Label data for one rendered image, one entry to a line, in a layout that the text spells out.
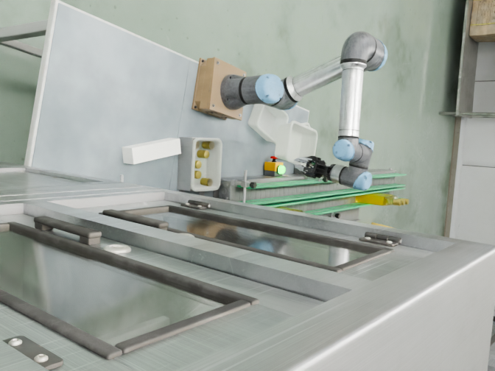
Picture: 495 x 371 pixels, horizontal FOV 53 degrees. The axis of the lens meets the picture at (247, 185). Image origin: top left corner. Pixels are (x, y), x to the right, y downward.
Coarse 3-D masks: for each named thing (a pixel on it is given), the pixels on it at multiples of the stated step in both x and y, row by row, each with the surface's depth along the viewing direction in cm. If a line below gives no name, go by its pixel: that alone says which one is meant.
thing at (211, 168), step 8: (192, 144) 204; (200, 144) 217; (216, 144) 217; (192, 152) 204; (216, 152) 218; (192, 160) 204; (200, 160) 218; (208, 160) 220; (216, 160) 218; (192, 168) 205; (200, 168) 218; (208, 168) 220; (216, 168) 218; (192, 176) 205; (208, 176) 221; (216, 176) 218; (192, 184) 205; (200, 184) 219; (216, 184) 218
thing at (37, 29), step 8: (24, 24) 181; (32, 24) 177; (40, 24) 174; (0, 32) 192; (8, 32) 188; (16, 32) 184; (24, 32) 180; (32, 32) 177; (40, 32) 175; (0, 40) 197; (8, 40) 195; (16, 40) 207; (16, 48) 208; (24, 48) 210; (32, 48) 213; (40, 56) 216
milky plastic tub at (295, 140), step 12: (288, 132) 207; (300, 132) 225; (312, 132) 223; (276, 144) 211; (288, 144) 206; (300, 144) 226; (312, 144) 224; (276, 156) 211; (288, 156) 220; (300, 156) 226
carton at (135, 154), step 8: (136, 144) 191; (144, 144) 190; (152, 144) 191; (160, 144) 194; (168, 144) 197; (176, 144) 200; (128, 152) 185; (136, 152) 185; (144, 152) 188; (152, 152) 191; (160, 152) 194; (168, 152) 197; (176, 152) 201; (128, 160) 186; (136, 160) 186; (144, 160) 189
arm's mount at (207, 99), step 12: (204, 60) 214; (216, 60) 208; (204, 72) 211; (216, 72) 208; (228, 72) 215; (240, 72) 222; (204, 84) 210; (216, 84) 209; (204, 96) 209; (216, 96) 209; (192, 108) 212; (204, 108) 208; (216, 108) 209; (240, 108) 222; (240, 120) 224
